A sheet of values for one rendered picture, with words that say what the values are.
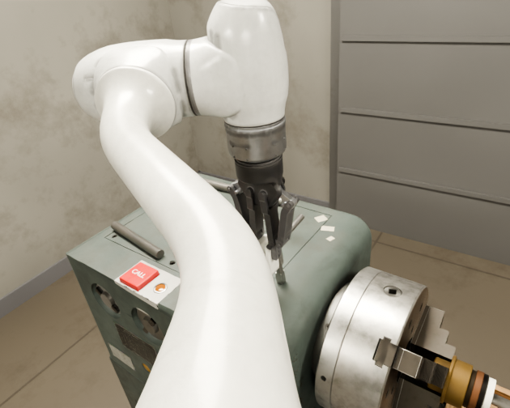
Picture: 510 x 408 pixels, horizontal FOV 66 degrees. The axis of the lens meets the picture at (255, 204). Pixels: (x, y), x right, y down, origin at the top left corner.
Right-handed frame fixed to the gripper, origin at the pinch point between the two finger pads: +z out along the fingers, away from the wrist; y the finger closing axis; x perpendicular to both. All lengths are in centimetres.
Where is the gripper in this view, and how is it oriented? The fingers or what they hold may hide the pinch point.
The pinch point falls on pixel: (267, 255)
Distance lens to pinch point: 71.4
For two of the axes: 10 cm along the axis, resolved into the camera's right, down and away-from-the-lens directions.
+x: 5.8, -4.7, 6.6
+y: 8.1, 2.4, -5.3
